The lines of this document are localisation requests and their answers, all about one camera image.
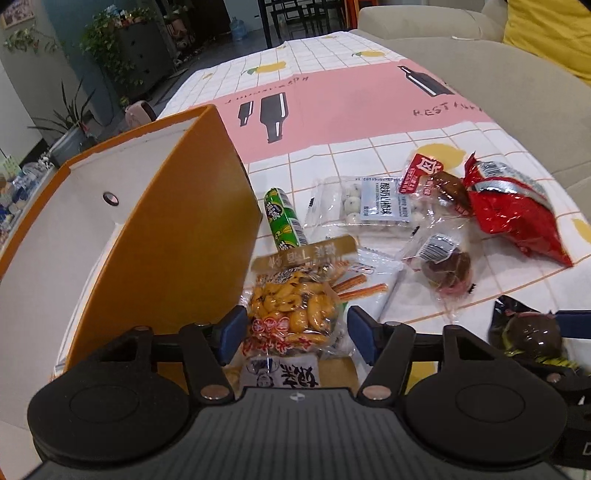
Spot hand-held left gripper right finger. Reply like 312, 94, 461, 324
346, 305, 498, 401

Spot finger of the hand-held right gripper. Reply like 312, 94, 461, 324
544, 362, 591, 407
555, 311, 591, 330

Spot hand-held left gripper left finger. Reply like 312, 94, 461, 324
91, 305, 250, 401

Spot dark packet with brown egg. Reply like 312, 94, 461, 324
488, 294, 583, 376

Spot yellow broad bean snack packet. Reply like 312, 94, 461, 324
239, 234, 362, 389

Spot orange cardboard box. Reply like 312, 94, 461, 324
0, 104, 264, 437

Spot clear packet of white balls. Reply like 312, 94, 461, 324
306, 174, 438, 239

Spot red label brown meat packet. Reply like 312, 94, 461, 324
399, 142, 475, 219

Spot white packet with orange sticks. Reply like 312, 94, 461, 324
332, 246, 408, 325

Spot clear packet with brown egg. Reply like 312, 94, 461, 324
401, 225, 479, 302

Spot red foil snack packet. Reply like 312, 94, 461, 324
462, 152, 574, 268

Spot green tube snack packet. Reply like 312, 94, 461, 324
263, 186, 308, 253

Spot small pink appliance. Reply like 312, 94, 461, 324
124, 99, 158, 128

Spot pink and white printed tablecloth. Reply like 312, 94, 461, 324
54, 30, 591, 394

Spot beige sofa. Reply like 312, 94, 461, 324
347, 0, 591, 197

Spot grey metal plant pot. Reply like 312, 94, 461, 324
46, 124, 94, 168

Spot clutter of bottles and boxes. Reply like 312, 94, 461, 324
0, 147, 62, 243

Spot long-leaf potted plant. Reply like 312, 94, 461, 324
27, 78, 100, 140

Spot yellow cushion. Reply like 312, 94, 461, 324
501, 0, 591, 89

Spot dark grey dresser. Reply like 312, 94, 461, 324
111, 16, 180, 100

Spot leafy green trailing plant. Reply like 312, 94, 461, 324
80, 6, 158, 89

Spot dark wooden dining chairs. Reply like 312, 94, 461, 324
257, 0, 352, 48

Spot hanging ivy plant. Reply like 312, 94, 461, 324
4, 27, 62, 57

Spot framed wall picture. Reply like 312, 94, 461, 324
0, 0, 36, 27

